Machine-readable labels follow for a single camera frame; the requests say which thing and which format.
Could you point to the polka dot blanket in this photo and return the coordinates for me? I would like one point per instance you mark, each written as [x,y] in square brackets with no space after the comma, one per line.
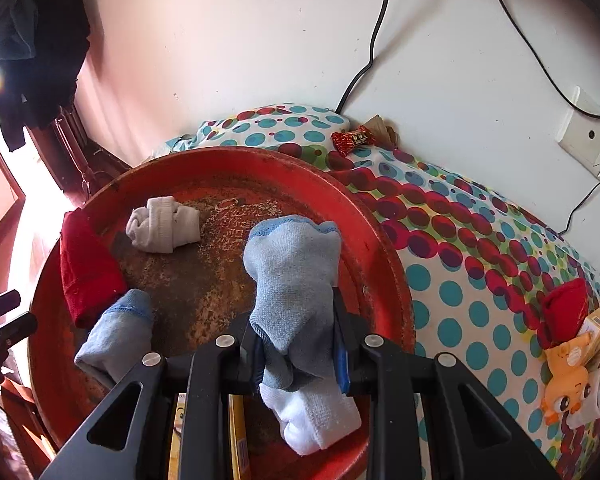
[480,280]

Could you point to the round red tray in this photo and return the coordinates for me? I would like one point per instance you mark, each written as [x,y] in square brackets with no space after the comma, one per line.
[205,280]

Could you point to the small blue sock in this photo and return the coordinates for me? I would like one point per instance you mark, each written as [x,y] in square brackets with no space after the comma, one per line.
[115,330]

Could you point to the red wrapped candy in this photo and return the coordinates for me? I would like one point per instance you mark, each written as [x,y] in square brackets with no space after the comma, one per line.
[352,140]

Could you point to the red embroidered sock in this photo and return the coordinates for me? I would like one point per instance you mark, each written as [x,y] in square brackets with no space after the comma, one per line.
[87,270]

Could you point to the orange plush toy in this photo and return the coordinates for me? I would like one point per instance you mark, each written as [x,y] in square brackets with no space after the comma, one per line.
[570,380]

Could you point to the red-brown wooden frame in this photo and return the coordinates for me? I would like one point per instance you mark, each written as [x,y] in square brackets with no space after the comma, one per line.
[75,145]

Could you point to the blue and white sock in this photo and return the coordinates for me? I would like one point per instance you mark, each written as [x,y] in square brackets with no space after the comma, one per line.
[295,285]

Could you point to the brown paper scrap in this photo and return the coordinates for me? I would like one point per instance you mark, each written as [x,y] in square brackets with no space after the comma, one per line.
[382,127]

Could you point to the dark hanging clothes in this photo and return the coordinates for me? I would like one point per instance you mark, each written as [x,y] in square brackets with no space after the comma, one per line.
[40,35]

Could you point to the grey-white sock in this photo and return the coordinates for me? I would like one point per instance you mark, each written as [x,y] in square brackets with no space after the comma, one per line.
[160,225]

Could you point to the white coaxial wall socket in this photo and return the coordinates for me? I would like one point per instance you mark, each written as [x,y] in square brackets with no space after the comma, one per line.
[587,132]

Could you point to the large white sock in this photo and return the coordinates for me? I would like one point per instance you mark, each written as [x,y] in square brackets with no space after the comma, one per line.
[597,395]

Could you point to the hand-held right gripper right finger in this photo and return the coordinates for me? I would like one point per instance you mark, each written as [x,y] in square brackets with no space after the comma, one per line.
[344,370]

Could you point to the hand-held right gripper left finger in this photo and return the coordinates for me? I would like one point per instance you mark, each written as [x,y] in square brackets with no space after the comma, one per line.
[255,370]

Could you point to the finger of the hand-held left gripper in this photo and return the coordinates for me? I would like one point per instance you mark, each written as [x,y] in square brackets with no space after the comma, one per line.
[10,332]
[0,305]

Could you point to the plain red sock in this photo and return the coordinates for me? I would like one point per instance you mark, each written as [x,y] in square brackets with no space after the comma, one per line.
[562,310]

